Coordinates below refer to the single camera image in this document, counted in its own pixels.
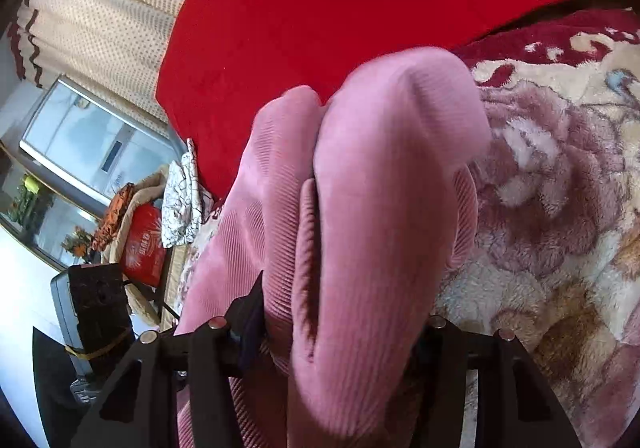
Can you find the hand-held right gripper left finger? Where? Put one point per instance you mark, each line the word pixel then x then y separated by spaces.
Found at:
pixel 250 328

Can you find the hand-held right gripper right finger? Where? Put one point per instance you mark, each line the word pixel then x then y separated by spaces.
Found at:
pixel 440 343

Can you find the red printed bag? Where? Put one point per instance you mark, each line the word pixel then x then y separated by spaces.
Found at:
pixel 142 243

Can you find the orange patterned cloth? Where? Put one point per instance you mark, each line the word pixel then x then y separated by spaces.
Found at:
pixel 112 218

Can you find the glass display cabinet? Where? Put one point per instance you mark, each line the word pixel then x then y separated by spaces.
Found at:
pixel 40 223

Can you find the white patterned cloth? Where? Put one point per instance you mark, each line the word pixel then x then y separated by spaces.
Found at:
pixel 180 198

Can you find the floral red and white blanket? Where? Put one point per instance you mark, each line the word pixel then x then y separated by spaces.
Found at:
pixel 550 203

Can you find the beige dotted curtain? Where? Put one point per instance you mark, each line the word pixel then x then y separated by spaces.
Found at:
pixel 100 18

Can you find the plain red quilt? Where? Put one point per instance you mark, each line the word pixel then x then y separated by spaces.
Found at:
pixel 325 3

